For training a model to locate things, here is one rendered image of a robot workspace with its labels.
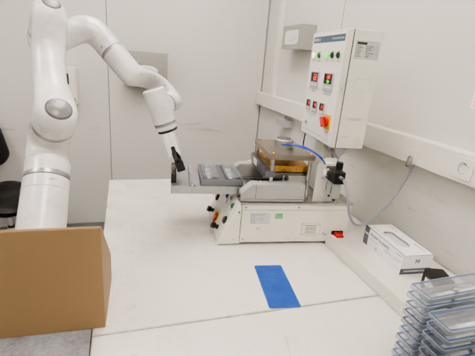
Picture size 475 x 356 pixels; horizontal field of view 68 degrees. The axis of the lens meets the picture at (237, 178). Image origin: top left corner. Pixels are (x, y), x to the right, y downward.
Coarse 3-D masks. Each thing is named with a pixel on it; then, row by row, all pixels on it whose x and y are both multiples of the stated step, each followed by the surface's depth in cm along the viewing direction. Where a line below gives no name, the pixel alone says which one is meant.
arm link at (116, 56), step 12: (108, 48) 126; (120, 48) 127; (108, 60) 127; (120, 60) 127; (132, 60) 129; (120, 72) 128; (132, 72) 127; (144, 72) 130; (132, 84) 130; (144, 84) 135; (156, 84) 136; (168, 84) 137
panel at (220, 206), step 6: (222, 198) 155; (234, 198) 141; (216, 204) 159; (222, 204) 151; (234, 204) 137; (216, 210) 155; (222, 210) 148; (228, 210) 140; (210, 216) 159; (222, 216) 144; (228, 216) 137; (216, 222) 147; (222, 222) 141; (222, 228) 138; (216, 234) 141; (216, 240) 138
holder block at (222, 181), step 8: (200, 168) 148; (216, 168) 149; (200, 176) 138; (224, 176) 140; (240, 176) 142; (208, 184) 135; (216, 184) 136; (224, 184) 136; (232, 184) 137; (240, 184) 138
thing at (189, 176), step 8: (184, 176) 144; (192, 176) 145; (176, 184) 134; (184, 184) 134; (192, 184) 135; (200, 184) 136; (176, 192) 133; (184, 192) 134; (192, 192) 134; (200, 192) 135; (208, 192) 135; (216, 192) 136; (224, 192) 136; (232, 192) 137
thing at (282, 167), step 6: (264, 156) 149; (264, 162) 142; (270, 162) 140; (276, 162) 141; (282, 162) 142; (288, 162) 143; (294, 162) 143; (300, 162) 144; (276, 168) 138; (282, 168) 138; (288, 168) 139; (294, 168) 139; (300, 168) 140; (306, 168) 140; (276, 174) 139; (282, 174) 139; (288, 174) 140; (294, 174) 140; (300, 174) 140
